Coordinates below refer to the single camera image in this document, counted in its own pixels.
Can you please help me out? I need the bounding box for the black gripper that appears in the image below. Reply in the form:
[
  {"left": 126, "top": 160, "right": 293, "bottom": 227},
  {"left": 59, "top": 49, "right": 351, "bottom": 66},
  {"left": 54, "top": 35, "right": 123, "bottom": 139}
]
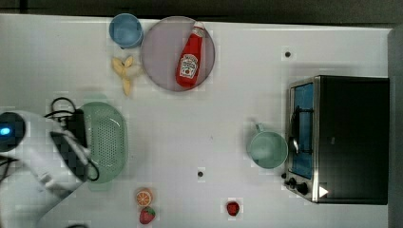
[{"left": 49, "top": 109, "right": 89, "bottom": 181}]

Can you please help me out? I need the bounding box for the green plastic strainer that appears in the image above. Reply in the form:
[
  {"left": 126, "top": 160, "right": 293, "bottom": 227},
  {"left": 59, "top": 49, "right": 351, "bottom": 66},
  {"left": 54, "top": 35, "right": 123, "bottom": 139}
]
[{"left": 80, "top": 96, "right": 128, "bottom": 192}]

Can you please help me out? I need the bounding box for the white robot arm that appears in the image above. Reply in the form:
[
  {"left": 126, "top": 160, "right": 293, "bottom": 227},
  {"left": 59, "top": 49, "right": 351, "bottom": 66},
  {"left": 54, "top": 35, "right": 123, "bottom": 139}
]
[{"left": 1, "top": 110, "right": 89, "bottom": 228}]

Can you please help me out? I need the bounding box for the peeled toy banana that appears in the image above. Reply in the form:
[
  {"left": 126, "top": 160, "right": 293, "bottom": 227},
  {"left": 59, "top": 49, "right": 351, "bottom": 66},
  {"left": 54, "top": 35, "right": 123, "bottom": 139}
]
[{"left": 111, "top": 56, "right": 143, "bottom": 96}]

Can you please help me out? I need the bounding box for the toy orange slice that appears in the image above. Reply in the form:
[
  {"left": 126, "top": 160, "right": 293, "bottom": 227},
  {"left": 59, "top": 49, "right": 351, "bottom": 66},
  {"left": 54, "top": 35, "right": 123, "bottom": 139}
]
[{"left": 135, "top": 188, "right": 153, "bottom": 207}]

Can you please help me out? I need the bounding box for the blue plastic cup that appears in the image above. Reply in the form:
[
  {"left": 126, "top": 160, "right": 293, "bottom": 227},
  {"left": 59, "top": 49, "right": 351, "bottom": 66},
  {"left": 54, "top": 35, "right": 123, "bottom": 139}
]
[{"left": 108, "top": 13, "right": 144, "bottom": 48}]

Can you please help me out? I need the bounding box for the toy strawberry with leaves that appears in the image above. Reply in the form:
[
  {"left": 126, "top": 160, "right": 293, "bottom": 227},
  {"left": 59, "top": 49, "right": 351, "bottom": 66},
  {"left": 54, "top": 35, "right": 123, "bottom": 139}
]
[{"left": 139, "top": 206, "right": 156, "bottom": 224}]

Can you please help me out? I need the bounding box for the grey round plate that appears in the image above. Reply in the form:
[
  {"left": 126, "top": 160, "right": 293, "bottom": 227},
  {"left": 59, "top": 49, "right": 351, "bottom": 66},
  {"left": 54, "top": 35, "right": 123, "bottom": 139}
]
[{"left": 141, "top": 16, "right": 215, "bottom": 92}]

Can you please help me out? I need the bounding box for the red ketchup bottle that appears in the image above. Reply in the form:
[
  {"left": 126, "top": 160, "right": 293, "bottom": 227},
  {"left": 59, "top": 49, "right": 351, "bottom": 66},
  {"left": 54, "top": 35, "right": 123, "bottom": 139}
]
[{"left": 176, "top": 22, "right": 205, "bottom": 87}]

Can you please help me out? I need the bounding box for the red toy strawberry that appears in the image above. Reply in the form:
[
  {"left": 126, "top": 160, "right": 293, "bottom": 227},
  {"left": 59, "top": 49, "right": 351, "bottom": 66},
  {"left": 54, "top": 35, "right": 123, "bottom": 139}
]
[{"left": 226, "top": 201, "right": 240, "bottom": 217}]

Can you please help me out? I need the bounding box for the green mug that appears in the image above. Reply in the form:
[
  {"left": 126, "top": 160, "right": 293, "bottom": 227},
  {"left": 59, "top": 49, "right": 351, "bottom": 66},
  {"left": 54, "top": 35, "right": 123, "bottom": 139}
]
[{"left": 247, "top": 123, "right": 288, "bottom": 169}]

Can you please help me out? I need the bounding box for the black toaster oven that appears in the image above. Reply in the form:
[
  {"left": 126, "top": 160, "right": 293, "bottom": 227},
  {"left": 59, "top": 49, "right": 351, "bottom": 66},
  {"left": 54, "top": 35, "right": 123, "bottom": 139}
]
[{"left": 281, "top": 75, "right": 390, "bottom": 205}]

